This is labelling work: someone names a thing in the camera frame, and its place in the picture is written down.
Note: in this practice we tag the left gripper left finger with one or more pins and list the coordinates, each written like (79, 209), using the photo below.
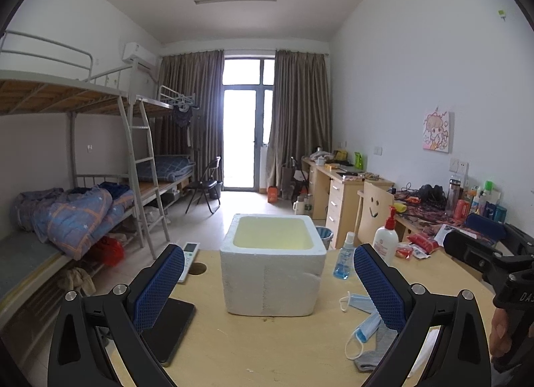
(78, 356)

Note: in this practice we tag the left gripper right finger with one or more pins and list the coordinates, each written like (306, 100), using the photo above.
(460, 356)

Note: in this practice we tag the grey sock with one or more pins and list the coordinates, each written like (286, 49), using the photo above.
(369, 360)

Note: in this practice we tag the white foam sheet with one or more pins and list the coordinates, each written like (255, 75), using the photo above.
(427, 348)

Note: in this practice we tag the right hand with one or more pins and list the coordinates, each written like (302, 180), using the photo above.
(500, 341)

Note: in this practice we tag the printed paper sheet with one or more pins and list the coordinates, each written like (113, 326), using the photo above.
(444, 230)

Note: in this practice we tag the red snack packet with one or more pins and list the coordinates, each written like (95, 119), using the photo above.
(427, 245)

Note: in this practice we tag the black tablet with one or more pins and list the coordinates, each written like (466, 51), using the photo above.
(161, 322)

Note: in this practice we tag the black headphones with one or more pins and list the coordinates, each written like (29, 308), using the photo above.
(432, 195)

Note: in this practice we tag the red bag under bed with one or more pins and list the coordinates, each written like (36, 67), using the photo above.
(107, 251)

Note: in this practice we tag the blue face mask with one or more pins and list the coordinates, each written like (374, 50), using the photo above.
(366, 328)

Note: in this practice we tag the white red pump bottle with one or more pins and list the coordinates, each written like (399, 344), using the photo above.
(386, 239)

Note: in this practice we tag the blue orange quilt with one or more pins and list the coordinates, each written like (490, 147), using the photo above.
(73, 220)

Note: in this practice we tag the metal bunk bed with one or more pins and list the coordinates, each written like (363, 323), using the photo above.
(109, 116)

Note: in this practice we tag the wooden smiley chair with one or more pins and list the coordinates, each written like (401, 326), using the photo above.
(373, 211)

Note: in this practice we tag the blue sanitizer bottle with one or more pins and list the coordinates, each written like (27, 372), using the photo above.
(345, 261)

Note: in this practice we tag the white remote control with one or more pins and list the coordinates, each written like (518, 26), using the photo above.
(190, 250)

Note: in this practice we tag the wooden desk with drawers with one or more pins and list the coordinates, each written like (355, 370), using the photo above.
(335, 200)

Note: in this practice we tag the grey trash bin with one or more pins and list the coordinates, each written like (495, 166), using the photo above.
(326, 235)

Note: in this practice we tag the folded blue plaid blanket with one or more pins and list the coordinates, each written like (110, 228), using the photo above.
(168, 168)

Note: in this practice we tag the white styrofoam box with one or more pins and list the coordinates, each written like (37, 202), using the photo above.
(272, 265)

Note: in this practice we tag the black folding chair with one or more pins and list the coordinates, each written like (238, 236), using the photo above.
(207, 183)

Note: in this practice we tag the right brown curtain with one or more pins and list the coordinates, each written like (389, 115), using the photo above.
(301, 110)

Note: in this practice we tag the brown curtain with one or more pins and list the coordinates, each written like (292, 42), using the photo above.
(199, 132)
(301, 110)

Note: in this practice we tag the left brown curtain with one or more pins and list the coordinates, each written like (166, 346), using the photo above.
(199, 132)

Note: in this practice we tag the white air conditioner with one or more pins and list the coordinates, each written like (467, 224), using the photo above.
(139, 55)

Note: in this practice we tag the anime wall picture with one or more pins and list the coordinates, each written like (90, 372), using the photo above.
(437, 131)

